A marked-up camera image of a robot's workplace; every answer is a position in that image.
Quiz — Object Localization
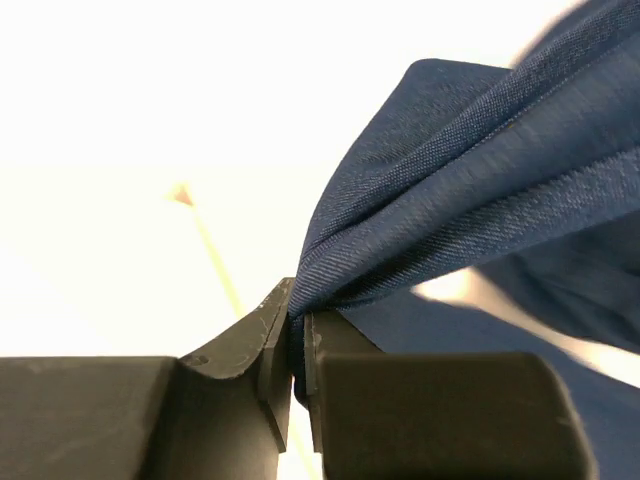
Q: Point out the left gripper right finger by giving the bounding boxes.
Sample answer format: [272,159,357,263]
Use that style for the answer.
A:
[304,312,598,480]

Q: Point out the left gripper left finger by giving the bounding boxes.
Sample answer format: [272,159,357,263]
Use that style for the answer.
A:
[1,278,293,480]

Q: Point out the dark blue denim trousers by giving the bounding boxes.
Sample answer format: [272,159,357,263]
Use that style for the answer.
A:
[289,1,639,479]

